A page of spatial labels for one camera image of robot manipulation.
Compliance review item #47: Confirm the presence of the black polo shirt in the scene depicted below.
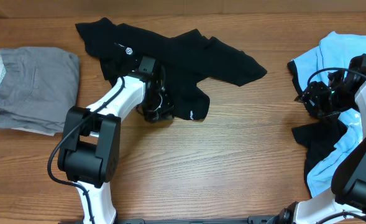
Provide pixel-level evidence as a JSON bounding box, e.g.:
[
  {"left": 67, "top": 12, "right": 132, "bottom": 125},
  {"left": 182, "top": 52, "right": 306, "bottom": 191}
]
[{"left": 76, "top": 17, "right": 267, "bottom": 120}]

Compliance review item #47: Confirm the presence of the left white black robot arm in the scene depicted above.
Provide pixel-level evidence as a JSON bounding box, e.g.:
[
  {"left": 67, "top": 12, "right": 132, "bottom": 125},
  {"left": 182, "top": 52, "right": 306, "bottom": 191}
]
[{"left": 47, "top": 62, "right": 173, "bottom": 223}]

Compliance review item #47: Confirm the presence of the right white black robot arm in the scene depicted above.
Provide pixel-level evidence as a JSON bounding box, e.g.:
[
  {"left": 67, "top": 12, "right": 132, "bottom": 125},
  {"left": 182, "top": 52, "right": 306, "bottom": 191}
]
[{"left": 279, "top": 68, "right": 366, "bottom": 223}]

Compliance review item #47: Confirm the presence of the black garment under blue shirt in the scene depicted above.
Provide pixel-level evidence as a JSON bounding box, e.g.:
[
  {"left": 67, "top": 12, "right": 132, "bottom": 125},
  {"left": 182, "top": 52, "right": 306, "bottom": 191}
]
[{"left": 287, "top": 61, "right": 348, "bottom": 194}]

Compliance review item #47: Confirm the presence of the light blue printed t-shirt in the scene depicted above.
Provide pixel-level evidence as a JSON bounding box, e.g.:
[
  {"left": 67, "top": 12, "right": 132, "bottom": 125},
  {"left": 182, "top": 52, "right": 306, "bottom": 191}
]
[{"left": 291, "top": 32, "right": 366, "bottom": 197}]

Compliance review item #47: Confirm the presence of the folded grey shirt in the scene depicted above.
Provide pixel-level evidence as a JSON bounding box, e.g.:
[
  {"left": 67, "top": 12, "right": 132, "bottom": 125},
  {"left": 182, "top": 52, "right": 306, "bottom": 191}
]
[{"left": 0, "top": 47, "right": 80, "bottom": 133}]

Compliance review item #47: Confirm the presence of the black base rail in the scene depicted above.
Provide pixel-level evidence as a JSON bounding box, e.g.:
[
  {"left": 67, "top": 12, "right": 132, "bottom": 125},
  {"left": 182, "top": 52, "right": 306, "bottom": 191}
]
[{"left": 58, "top": 215, "right": 275, "bottom": 224}]

